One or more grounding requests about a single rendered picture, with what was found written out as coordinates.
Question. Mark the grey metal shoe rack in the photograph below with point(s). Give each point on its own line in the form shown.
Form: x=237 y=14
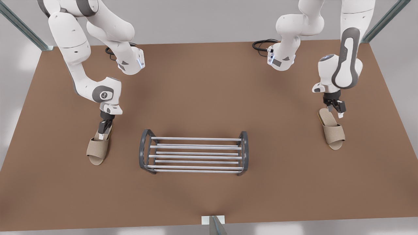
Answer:
x=194 y=153

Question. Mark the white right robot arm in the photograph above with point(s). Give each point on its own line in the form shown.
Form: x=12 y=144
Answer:
x=70 y=45

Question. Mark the silver frame post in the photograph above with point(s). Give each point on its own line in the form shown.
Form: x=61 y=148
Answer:
x=383 y=21
x=24 y=27
x=215 y=225

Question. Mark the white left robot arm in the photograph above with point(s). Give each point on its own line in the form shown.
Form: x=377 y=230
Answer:
x=347 y=62

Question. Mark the beige open-toe slipper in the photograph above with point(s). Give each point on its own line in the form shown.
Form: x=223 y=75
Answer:
x=98 y=148
x=333 y=132

